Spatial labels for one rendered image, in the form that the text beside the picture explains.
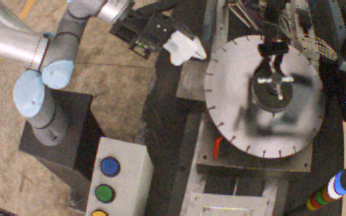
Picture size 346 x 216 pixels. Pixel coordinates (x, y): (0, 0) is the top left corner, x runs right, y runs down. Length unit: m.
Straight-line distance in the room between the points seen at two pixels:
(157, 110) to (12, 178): 1.28
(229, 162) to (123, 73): 1.25
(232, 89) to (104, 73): 1.30
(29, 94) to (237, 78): 0.52
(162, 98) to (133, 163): 0.28
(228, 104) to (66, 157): 0.49
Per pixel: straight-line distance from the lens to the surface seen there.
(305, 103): 0.79
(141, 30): 0.69
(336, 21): 0.90
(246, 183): 0.89
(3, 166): 2.06
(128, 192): 0.74
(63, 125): 0.98
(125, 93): 1.88
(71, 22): 0.74
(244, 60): 0.81
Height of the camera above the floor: 1.61
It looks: 63 degrees down
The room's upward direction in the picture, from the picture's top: 8 degrees counter-clockwise
